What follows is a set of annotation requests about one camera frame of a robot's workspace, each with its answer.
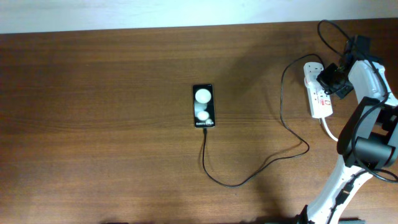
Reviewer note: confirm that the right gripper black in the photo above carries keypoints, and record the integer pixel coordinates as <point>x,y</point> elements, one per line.
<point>337,90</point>

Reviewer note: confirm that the white power strip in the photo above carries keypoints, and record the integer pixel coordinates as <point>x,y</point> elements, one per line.
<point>320,103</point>

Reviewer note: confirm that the black smartphone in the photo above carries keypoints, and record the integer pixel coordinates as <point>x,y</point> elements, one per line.
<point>203,106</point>

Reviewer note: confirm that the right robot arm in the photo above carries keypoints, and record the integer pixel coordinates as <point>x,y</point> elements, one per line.
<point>368,142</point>

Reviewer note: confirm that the white charger adapter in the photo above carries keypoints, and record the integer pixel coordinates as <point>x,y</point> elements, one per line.
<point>310,79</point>

